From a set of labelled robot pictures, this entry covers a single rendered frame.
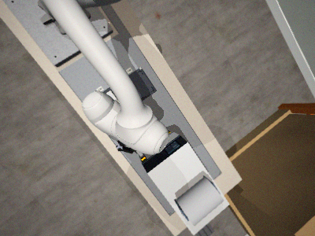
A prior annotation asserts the white cylinder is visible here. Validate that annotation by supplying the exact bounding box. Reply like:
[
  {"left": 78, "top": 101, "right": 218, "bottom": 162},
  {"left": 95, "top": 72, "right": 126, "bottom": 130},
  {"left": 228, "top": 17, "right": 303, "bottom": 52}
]
[{"left": 176, "top": 177, "right": 224, "bottom": 226}]

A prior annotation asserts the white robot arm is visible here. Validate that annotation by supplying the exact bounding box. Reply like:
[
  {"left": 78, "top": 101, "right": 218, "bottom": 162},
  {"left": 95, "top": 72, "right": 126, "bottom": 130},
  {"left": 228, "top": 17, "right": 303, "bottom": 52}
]
[{"left": 38, "top": 0, "right": 169, "bottom": 155}]

